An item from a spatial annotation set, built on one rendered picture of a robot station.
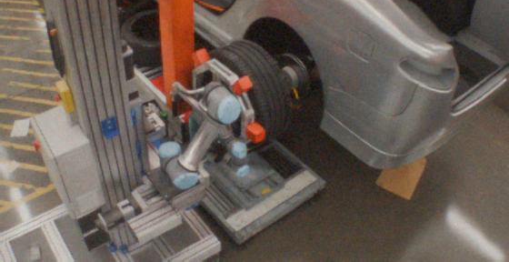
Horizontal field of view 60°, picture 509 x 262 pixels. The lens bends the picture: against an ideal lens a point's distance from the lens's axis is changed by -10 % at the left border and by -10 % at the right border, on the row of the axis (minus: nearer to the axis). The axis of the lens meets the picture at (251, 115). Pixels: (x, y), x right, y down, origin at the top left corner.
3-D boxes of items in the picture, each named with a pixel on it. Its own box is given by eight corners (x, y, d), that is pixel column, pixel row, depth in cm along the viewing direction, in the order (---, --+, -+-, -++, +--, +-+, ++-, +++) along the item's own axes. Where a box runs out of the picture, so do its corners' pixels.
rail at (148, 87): (191, 136, 376) (190, 114, 361) (181, 140, 371) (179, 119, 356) (70, 12, 513) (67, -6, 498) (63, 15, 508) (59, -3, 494)
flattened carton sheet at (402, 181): (429, 157, 392) (430, 154, 390) (408, 200, 356) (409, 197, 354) (397, 143, 403) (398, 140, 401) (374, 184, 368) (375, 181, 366)
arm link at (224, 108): (178, 174, 250) (231, 87, 234) (192, 193, 241) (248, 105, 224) (160, 171, 242) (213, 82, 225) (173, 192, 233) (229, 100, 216)
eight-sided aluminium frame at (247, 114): (252, 158, 305) (256, 90, 269) (243, 163, 302) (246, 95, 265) (201, 112, 335) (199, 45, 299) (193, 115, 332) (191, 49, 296)
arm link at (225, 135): (192, 80, 232) (214, 142, 269) (203, 93, 225) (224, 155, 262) (213, 68, 235) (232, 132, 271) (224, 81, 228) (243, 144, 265)
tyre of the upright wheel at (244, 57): (296, 68, 274) (225, 22, 312) (264, 83, 262) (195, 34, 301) (288, 152, 317) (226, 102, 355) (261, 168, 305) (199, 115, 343)
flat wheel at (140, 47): (109, 55, 435) (105, 33, 419) (151, 22, 480) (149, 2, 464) (165, 75, 414) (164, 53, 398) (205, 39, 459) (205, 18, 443)
